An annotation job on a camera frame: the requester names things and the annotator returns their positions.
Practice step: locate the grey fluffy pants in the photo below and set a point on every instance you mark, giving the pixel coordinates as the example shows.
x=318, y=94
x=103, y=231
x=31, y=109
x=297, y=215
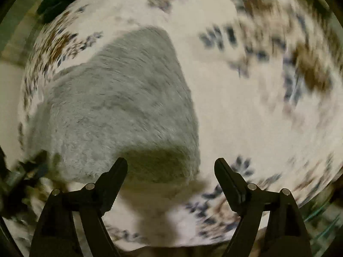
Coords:
x=129, y=100

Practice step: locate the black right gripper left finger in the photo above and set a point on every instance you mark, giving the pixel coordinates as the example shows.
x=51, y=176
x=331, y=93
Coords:
x=55, y=234

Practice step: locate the floral fleece bed blanket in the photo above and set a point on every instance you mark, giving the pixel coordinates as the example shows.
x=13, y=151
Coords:
x=266, y=82

